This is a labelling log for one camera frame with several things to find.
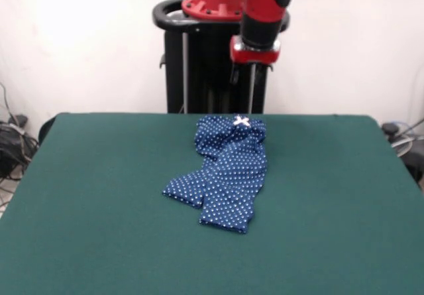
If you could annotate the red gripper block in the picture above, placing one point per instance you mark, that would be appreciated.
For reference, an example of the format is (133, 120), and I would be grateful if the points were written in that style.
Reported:
(255, 56)

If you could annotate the blue polka dot pants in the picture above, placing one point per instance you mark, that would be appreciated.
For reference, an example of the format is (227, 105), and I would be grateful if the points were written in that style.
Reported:
(232, 182)

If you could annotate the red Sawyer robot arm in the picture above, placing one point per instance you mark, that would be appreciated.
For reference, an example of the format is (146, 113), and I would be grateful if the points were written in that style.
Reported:
(261, 0)

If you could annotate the round stand foot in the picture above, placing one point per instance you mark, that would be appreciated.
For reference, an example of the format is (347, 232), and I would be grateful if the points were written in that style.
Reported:
(391, 128)
(18, 120)

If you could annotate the grey round plate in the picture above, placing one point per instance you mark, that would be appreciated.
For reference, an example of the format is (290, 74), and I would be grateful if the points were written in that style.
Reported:
(405, 147)

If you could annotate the dark green table cloth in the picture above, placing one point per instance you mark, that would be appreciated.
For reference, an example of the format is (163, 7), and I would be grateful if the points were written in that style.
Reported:
(99, 209)

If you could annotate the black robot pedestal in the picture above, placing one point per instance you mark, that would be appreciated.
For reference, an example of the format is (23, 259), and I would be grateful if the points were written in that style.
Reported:
(198, 76)

